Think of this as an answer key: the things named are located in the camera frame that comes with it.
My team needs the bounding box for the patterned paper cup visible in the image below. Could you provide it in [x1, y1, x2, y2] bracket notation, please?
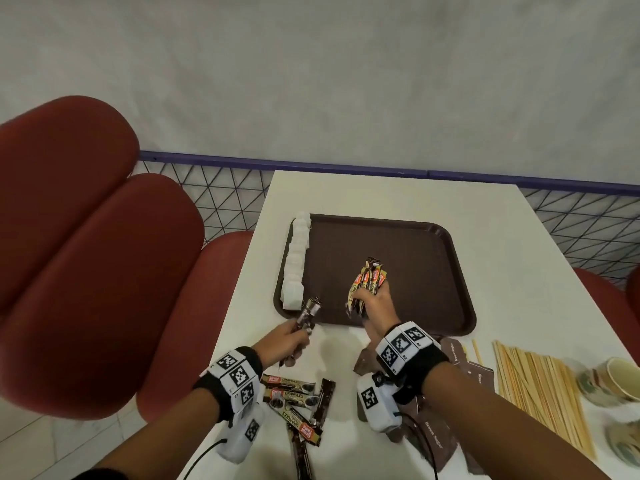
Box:
[575, 357, 640, 408]
[605, 419, 640, 468]

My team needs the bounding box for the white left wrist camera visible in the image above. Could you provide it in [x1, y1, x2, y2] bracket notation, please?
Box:
[215, 402, 266, 465]

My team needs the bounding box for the brown plastic tray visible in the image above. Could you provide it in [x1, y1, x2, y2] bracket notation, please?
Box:
[273, 213, 477, 341]

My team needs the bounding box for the pile of coffee stick packets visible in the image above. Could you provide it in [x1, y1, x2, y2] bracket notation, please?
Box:
[259, 373, 337, 480]

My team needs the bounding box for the black gold coffee stick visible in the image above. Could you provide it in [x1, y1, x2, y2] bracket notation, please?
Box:
[279, 296, 322, 368]

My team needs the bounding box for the bundle of wooden stir sticks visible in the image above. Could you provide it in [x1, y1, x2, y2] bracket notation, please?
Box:
[492, 339, 599, 463]

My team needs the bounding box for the person's right hand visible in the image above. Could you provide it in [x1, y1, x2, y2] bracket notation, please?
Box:
[349, 279, 401, 343]

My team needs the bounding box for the person's left forearm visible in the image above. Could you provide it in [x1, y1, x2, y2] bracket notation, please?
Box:
[92, 387, 221, 480]

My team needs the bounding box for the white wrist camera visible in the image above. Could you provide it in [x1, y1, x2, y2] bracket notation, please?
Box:
[215, 402, 266, 465]
[355, 372, 403, 435]

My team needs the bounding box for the red padded chair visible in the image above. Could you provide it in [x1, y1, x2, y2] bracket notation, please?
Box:
[572, 264, 640, 368]
[0, 95, 256, 423]

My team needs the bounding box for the purple mesh railing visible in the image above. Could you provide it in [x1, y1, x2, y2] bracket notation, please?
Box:
[135, 150, 640, 275]

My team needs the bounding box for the black camera cable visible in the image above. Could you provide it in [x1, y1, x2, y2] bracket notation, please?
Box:
[182, 437, 229, 480]
[397, 412, 441, 480]

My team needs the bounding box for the person's black shirt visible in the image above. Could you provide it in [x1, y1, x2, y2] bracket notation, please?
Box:
[72, 467, 126, 480]

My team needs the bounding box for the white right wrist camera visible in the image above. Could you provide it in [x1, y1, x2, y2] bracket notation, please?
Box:
[355, 372, 403, 435]

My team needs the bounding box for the right wristband with marker tags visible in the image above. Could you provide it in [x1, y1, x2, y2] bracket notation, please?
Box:
[375, 321, 451, 405]

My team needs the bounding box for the black right camera cable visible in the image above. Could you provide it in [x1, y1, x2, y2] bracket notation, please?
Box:
[397, 412, 441, 480]

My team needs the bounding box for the pile of brown sugar packets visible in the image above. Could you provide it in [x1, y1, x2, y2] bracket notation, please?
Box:
[353, 334, 499, 475]

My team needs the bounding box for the row of white sachets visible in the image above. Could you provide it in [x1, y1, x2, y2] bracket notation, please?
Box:
[279, 210, 313, 311]

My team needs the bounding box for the black left camera cable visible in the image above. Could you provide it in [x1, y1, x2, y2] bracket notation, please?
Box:
[182, 437, 229, 480]

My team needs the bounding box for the bundle of coffee stick packets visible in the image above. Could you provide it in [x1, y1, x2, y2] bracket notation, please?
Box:
[345, 255, 390, 318]

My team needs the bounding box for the person's right forearm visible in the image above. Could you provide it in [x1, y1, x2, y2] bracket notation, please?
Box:
[422, 362, 613, 480]

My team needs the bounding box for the person's left hand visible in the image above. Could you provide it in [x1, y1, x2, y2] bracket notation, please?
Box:
[252, 317, 313, 368]

